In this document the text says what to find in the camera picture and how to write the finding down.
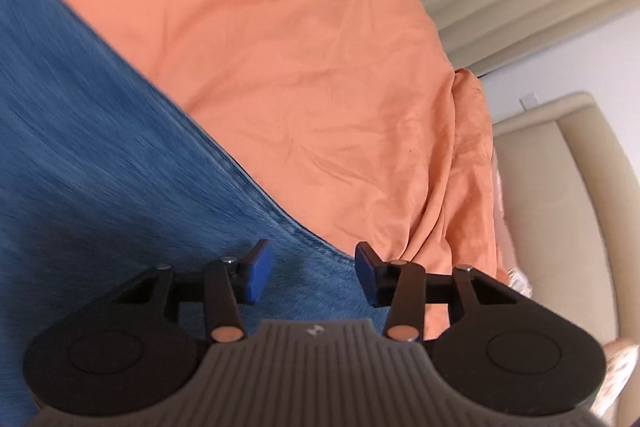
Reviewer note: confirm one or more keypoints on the white wall socket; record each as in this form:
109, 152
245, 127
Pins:
529, 101

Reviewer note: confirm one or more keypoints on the blue denim jeans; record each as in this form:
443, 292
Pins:
103, 178

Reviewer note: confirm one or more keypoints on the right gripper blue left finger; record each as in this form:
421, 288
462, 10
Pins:
248, 276

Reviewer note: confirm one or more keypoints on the beige padded headboard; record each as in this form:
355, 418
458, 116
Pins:
572, 206

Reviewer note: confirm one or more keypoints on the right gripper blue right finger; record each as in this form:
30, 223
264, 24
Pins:
379, 279

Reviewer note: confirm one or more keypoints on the orange bed sheet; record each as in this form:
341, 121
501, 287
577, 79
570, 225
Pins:
346, 113

